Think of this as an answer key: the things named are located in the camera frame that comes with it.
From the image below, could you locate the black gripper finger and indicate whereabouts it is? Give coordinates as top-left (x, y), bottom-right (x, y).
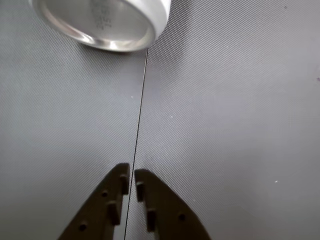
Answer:
top-left (57, 162), bottom-right (131, 240)
top-left (134, 169), bottom-right (211, 240)

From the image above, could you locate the white blue printed drink can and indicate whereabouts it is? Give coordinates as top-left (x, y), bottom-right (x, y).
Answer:
top-left (31, 0), bottom-right (172, 53)

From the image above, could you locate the grey textured mat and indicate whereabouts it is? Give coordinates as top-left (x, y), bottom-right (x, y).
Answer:
top-left (124, 0), bottom-right (320, 240)
top-left (0, 0), bottom-right (149, 240)

